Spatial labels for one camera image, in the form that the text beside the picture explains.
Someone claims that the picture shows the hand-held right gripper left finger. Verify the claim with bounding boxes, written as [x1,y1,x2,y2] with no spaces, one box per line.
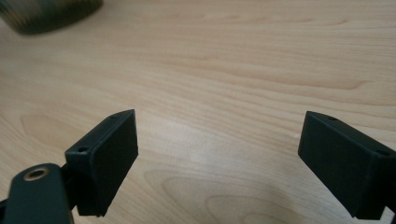
[64,108,139,217]

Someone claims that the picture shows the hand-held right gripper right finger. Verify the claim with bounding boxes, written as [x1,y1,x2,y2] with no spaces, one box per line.
[297,110,396,221]

